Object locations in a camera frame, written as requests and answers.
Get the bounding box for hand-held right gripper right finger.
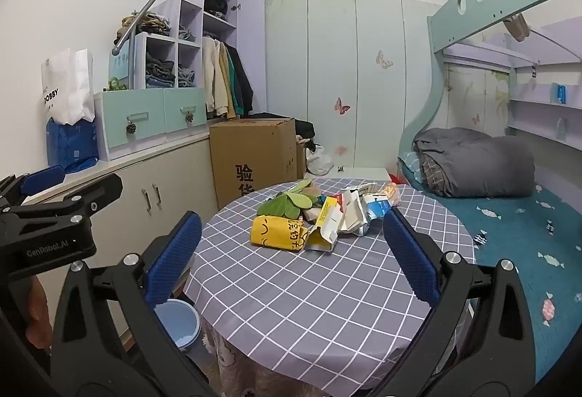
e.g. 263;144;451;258
364;208;537;397

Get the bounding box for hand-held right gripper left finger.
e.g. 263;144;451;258
50;210;214;397

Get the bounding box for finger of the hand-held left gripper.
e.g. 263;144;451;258
25;172;124;221
0;165;67;209

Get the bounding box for blue white carton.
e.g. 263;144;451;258
361;192;394;221

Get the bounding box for light blue plastic bin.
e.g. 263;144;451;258
155;299;202;352

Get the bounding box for orange patterned snack packet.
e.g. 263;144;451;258
379;181;402;207

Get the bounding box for yellow white carton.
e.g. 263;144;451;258
304;194;347;252

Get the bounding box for yellow snack packet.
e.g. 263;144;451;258
250;215;310;251

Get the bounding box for dark green leaf wrapper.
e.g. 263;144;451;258
257;193;304;219

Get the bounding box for light green leaf wrapper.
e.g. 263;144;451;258
277;179;321;204

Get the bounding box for person's left hand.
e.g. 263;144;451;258
25;276;53;350

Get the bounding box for cream low cabinet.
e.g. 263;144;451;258
23;124;220;334

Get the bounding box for blue bag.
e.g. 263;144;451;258
45;117;100;174

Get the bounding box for teal drawer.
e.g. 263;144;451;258
100;88;167;149
163;87;208;134

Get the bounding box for blue plaid pillow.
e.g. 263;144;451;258
399;151;424;185

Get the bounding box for white paper bag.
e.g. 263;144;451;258
41;48;96;125

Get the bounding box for grey duvet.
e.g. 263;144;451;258
413;127;536;198

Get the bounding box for teal candy print bedsheet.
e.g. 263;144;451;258
395;151;582;386

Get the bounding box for grey folded clothes pile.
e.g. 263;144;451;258
145;53;176;88

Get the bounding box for white plastic bag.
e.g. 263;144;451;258
306;145;338;176

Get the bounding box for large cardboard box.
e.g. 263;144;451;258
210;117;306;210

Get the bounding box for small brown box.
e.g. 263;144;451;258
295;140;308;179

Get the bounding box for cream hanging jacket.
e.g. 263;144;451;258
202;37;228;118

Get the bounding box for yellow hanging garment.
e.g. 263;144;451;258
219;42;237;119

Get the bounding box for black bag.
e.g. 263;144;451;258
295;119;316;152

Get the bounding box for olive folded clothes pile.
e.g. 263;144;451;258
120;12;172;38

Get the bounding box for green hanging garment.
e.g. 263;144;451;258
228;46;244;116

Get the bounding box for black hanging jacket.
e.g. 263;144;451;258
227;43;254;116

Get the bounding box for white cubby shelf unit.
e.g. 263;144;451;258
109;0;239;91

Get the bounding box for lilac wardrobe door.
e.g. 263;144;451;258
236;0;267;116

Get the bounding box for pale green wardrobe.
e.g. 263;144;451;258
264;0;444;174

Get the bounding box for black folded clothes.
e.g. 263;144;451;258
204;0;229;21

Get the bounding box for lilac wall shelf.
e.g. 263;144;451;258
443;21;582;152

